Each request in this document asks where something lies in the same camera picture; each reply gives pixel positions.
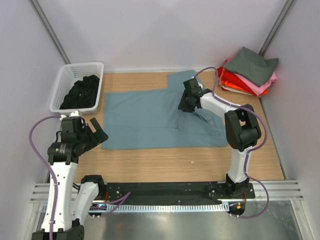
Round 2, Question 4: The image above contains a red folded t shirt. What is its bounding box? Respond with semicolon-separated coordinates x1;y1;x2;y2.
217;66;259;95

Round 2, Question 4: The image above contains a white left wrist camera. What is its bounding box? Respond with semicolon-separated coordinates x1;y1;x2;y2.
59;110;82;123

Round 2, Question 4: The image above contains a grey folded t shirt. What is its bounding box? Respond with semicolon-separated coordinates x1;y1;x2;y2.
223;47;279;87

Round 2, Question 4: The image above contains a white slotted cable duct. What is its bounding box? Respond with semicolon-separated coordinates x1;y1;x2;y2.
88;202;230;214

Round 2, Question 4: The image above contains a grey metal corner post right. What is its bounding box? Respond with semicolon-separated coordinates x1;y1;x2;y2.
258;0;297;56

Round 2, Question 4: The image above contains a grey metal corner post left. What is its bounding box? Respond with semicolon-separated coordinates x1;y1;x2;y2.
29;0;71;65

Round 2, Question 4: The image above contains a light blue t shirt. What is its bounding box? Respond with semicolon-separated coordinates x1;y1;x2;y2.
102;70;228;150

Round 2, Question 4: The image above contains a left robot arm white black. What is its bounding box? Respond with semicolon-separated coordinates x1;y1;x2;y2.
31;116;108;240

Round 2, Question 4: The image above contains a white plastic laundry basket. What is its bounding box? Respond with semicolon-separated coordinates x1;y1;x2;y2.
49;62;104;115

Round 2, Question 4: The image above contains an aluminium frame rail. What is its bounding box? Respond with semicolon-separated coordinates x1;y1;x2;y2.
29;180;304;204

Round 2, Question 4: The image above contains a pink folded t shirt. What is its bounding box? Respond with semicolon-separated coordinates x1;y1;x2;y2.
218;56;277;97

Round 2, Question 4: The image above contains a black t shirt in basket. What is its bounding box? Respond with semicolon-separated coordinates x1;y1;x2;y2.
60;75;100;110

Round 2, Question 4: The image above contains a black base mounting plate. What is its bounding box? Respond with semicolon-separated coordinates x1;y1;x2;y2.
105;181;256;206

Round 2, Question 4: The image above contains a white folded t shirt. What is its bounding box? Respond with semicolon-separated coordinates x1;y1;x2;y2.
220;85;252;96

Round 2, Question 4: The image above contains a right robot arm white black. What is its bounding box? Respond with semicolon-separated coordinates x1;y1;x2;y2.
178;78;262;198

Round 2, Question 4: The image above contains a grey metal corner post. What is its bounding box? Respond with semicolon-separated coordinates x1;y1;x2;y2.
29;0;71;65
258;0;297;56

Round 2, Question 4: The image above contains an orange folded t shirt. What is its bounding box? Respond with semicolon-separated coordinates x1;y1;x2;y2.
219;79;268;97

